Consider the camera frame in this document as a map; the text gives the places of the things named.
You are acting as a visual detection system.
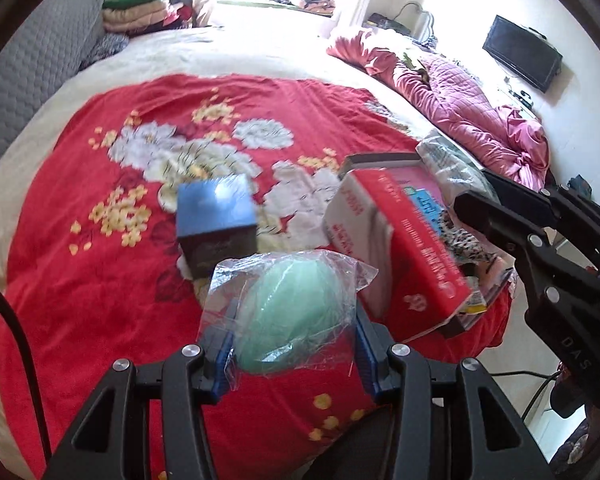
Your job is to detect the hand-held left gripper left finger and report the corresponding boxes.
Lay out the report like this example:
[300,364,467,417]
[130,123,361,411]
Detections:
[42,300,238,480]

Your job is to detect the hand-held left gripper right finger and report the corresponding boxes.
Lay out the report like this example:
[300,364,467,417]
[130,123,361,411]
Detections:
[354,305,553,480]

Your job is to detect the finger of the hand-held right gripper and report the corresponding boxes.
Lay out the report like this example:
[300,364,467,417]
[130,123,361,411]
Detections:
[452,192,556,311]
[482,170,600,261]

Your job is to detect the pink packet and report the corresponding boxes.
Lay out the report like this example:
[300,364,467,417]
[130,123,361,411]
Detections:
[472,257,516,306]

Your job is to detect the clear plastic bag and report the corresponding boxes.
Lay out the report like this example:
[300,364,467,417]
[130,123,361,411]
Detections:
[415,130,496,201]

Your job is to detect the green sponge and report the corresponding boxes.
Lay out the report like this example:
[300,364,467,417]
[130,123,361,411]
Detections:
[197,249,379,393]

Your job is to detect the leopard print scrunchie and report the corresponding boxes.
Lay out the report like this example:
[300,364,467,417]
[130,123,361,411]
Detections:
[437,210,498,266]

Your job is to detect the red tissue pack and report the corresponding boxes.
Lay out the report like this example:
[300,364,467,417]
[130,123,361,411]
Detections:
[322,167,473,341]

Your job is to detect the pink quilt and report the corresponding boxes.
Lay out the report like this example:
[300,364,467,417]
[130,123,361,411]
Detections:
[326,30,551,191]

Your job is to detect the dark box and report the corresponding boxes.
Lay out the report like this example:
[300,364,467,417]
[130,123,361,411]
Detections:
[176,174,258,281]

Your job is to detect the black television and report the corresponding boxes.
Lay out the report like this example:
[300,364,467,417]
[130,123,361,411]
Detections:
[481,15,564,93]

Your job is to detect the red floral blanket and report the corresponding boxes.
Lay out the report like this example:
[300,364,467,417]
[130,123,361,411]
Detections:
[0,74,513,461]

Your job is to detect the dark bag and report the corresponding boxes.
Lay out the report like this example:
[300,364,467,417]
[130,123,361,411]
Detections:
[367,12,411,33]

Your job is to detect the cream bed sheet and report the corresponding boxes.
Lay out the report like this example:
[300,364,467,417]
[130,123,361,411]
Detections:
[0,25,486,480]

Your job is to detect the patterned dark cushion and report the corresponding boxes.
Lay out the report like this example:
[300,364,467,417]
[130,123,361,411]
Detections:
[80,34,131,70]

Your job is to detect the grey quilted headboard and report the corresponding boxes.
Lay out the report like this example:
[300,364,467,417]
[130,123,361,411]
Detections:
[0,0,106,191]

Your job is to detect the stack of folded clothes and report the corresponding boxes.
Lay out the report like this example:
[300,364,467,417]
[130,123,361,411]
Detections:
[101,0,196,37]

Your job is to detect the black cable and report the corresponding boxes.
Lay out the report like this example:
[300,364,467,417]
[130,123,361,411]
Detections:
[0,270,52,461]

